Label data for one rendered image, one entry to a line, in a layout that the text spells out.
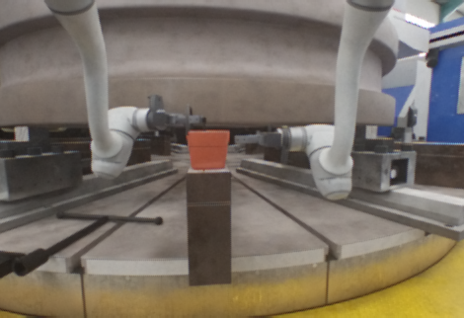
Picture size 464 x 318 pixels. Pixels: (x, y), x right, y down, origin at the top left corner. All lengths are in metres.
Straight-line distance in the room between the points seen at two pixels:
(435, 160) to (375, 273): 1.53
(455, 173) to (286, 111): 1.68
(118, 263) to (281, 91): 1.27
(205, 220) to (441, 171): 2.34
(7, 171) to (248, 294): 1.30
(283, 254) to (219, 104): 0.90
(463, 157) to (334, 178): 2.06
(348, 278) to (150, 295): 0.91
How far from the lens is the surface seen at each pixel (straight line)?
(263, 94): 1.59
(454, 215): 1.59
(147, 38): 1.80
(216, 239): 0.84
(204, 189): 0.78
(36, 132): 1.87
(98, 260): 1.19
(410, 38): 5.59
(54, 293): 1.42
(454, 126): 6.01
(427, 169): 2.82
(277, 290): 1.24
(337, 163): 0.80
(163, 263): 1.10
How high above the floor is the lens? 0.82
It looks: 7 degrees down
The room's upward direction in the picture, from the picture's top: straight up
